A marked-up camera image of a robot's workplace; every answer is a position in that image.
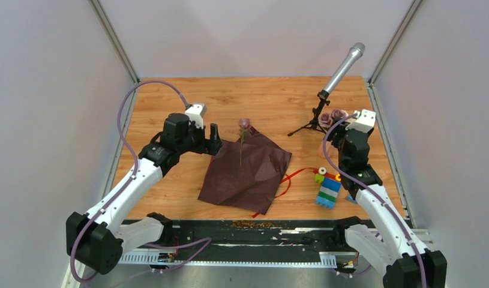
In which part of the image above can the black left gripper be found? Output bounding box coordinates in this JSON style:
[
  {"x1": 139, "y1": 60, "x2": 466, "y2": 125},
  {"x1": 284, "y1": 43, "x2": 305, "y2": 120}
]
[{"x1": 177, "y1": 121, "x2": 224, "y2": 156}]

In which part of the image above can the mauve rose with stem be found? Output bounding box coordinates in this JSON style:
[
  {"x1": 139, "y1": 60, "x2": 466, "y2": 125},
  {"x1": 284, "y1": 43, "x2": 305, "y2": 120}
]
[{"x1": 330, "y1": 109, "x2": 349, "y2": 122}]

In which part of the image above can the mauve rose stem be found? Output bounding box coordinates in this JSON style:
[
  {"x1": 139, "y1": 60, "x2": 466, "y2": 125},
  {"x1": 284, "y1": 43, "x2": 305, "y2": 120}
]
[
  {"x1": 319, "y1": 113, "x2": 334, "y2": 130},
  {"x1": 238, "y1": 118, "x2": 250, "y2": 166}
]

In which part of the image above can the maroon flower bouquet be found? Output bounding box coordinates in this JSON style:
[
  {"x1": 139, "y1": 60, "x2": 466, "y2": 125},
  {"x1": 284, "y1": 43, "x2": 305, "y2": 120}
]
[{"x1": 198, "y1": 127, "x2": 292, "y2": 215}]

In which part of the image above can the red ribbon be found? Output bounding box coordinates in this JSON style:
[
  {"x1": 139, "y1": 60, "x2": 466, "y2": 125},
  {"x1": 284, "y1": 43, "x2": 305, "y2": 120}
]
[{"x1": 251, "y1": 167, "x2": 320, "y2": 220}]

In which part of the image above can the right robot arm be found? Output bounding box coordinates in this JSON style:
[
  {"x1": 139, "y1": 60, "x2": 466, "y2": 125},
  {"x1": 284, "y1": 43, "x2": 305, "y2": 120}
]
[{"x1": 325, "y1": 121, "x2": 448, "y2": 287}]

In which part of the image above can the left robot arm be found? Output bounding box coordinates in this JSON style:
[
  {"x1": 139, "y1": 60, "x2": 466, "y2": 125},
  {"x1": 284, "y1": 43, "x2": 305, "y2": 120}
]
[{"x1": 66, "y1": 112, "x2": 223, "y2": 275}]

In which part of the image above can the pink ribbed vase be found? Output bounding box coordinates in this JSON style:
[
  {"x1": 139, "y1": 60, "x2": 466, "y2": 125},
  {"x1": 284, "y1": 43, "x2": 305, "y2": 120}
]
[{"x1": 318, "y1": 141, "x2": 334, "y2": 158}]

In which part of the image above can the black tripod stand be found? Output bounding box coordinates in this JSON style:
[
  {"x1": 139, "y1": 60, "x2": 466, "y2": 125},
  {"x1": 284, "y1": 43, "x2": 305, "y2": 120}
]
[{"x1": 287, "y1": 90, "x2": 330, "y2": 137}]

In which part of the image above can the colourful toy block stack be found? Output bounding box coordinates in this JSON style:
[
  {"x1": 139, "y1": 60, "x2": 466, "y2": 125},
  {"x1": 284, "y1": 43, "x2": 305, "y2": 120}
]
[{"x1": 314, "y1": 167, "x2": 341, "y2": 209}]

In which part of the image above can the silver microphone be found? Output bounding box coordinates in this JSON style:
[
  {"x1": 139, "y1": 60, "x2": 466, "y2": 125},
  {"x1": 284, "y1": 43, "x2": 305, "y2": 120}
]
[{"x1": 320, "y1": 42, "x2": 365, "y2": 99}]

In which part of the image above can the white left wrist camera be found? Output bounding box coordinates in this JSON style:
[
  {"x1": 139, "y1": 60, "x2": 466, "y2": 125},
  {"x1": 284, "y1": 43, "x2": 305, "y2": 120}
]
[{"x1": 184, "y1": 103, "x2": 207, "y2": 129}]

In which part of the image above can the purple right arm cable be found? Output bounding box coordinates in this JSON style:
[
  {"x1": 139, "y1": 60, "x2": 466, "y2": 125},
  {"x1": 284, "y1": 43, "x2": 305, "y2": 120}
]
[{"x1": 323, "y1": 114, "x2": 428, "y2": 288}]

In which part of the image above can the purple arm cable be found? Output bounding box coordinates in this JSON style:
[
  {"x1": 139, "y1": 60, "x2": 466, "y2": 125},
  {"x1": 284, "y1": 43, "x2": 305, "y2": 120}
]
[
  {"x1": 70, "y1": 80, "x2": 191, "y2": 284},
  {"x1": 323, "y1": 114, "x2": 428, "y2": 288}
]

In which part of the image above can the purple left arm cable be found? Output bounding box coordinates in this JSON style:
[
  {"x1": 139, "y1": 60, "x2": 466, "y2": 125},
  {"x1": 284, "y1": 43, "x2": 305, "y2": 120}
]
[{"x1": 70, "y1": 80, "x2": 191, "y2": 284}]

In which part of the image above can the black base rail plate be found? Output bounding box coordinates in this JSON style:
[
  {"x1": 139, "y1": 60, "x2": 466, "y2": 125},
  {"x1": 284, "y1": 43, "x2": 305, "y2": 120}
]
[{"x1": 133, "y1": 218, "x2": 372, "y2": 264}]

